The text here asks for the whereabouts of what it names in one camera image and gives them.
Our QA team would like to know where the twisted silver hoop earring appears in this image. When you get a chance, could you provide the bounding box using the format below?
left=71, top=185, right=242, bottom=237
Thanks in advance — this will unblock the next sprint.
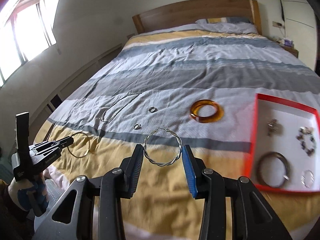
left=142, top=126, right=183, bottom=168

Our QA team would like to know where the thin silver bangle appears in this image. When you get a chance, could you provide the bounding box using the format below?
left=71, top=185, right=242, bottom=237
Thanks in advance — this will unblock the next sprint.
left=67, top=132, right=91, bottom=159

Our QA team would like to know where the amber resin bangle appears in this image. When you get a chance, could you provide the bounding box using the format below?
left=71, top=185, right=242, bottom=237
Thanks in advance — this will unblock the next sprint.
left=189, top=99, right=224, bottom=124

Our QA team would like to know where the red jewelry box tray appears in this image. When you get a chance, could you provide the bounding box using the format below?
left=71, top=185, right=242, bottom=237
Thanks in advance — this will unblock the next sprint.
left=244, top=93, right=319, bottom=194

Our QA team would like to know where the gloved left hand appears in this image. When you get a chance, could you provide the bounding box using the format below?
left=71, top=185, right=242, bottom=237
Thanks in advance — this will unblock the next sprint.
left=8, top=173, right=49, bottom=217

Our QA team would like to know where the dark metal bangle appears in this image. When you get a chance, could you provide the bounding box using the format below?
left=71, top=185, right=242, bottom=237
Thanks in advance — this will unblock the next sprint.
left=255, top=152, right=291, bottom=189

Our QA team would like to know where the striped duvet cover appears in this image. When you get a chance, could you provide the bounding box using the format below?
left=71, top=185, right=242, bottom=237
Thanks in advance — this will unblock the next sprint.
left=32, top=23, right=320, bottom=240

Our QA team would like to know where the silver pendant charm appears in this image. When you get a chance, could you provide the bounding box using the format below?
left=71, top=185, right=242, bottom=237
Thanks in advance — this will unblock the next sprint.
left=267, top=119, right=282, bottom=137

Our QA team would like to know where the window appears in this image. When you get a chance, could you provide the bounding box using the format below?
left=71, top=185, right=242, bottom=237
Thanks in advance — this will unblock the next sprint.
left=1, top=0, right=59, bottom=85

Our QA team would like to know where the grey pillow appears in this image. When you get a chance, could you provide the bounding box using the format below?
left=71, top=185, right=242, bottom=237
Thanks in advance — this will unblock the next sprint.
left=195, top=17, right=258, bottom=34

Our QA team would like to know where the wooden nightstand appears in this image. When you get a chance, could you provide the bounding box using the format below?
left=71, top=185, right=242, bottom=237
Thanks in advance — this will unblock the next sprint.
left=279, top=44, right=299, bottom=58

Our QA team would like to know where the purple tissue box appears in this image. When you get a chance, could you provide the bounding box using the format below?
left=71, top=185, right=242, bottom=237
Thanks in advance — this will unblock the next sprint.
left=281, top=38, right=294, bottom=48

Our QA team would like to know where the wooden headboard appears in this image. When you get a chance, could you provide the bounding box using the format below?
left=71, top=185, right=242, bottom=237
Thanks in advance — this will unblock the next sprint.
left=132, top=0, right=262, bottom=34

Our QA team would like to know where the white wardrobe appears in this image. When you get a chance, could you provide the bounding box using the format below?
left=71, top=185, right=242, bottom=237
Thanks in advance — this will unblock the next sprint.
left=280, top=0, right=317, bottom=70

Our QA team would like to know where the silver chain necklace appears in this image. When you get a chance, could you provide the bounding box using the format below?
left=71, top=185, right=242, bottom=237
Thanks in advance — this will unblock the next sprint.
left=100, top=93, right=141, bottom=124

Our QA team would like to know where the dark beaded bracelet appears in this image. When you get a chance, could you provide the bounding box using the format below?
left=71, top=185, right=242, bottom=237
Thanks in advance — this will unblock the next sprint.
left=295, top=126, right=318, bottom=157

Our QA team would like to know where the wall socket panel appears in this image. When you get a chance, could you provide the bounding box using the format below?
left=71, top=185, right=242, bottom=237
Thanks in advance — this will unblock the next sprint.
left=272, top=21, right=284, bottom=29

